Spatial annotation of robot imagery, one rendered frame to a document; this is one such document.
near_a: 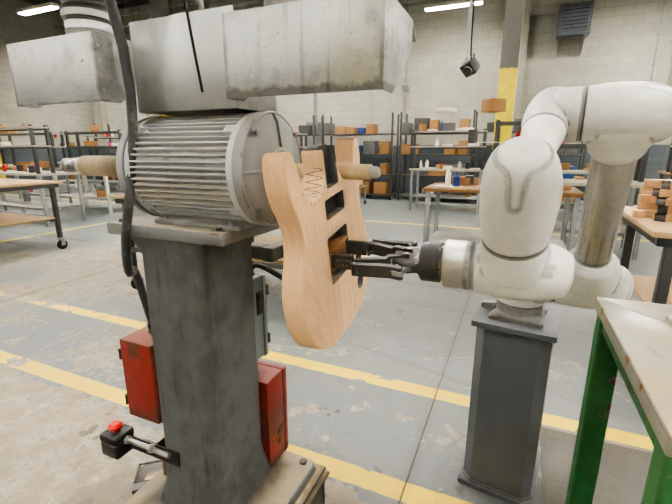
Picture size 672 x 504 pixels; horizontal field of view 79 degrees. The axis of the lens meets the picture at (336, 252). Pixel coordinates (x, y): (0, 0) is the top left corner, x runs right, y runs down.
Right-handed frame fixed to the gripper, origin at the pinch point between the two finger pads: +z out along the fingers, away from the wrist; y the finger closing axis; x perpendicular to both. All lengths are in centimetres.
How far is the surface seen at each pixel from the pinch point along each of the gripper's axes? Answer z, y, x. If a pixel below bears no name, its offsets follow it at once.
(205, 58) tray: 29.4, 4.5, 39.3
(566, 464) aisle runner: -62, 77, -123
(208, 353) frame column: 34.0, -8.7, -26.3
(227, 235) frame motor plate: 24.9, -4.3, 3.8
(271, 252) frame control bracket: 26.5, 13.4, -7.8
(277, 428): 32, 9, -68
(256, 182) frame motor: 17.5, -1.2, 14.8
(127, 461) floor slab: 111, 6, -110
